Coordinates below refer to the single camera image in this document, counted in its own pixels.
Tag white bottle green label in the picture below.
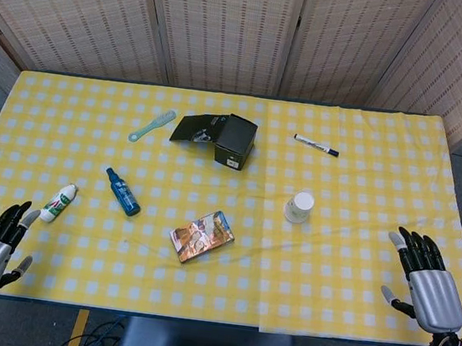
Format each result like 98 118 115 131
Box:
38 180 80 227

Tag white blue marker pen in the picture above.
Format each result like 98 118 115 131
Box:
292 133 342 158

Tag black floor cable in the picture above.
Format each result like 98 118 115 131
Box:
55 314 126 346

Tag blue spray bottle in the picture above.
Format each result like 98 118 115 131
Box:
100 166 146 219

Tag black open cardboard box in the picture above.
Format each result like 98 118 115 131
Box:
167 106 261 173

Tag white paper cup green print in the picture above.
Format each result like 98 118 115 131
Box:
281 189 317 227

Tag yellow white checked tablecloth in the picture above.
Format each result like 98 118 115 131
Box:
241 97 462 346
0 65 288 329

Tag yellow floor tape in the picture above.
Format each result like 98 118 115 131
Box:
65 307 91 346

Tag orange printed flat carton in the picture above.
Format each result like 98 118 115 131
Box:
166 204 239 270

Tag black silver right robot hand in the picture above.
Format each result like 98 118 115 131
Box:
376 225 462 338

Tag teal plastic comb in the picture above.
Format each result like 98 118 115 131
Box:
127 104 179 148

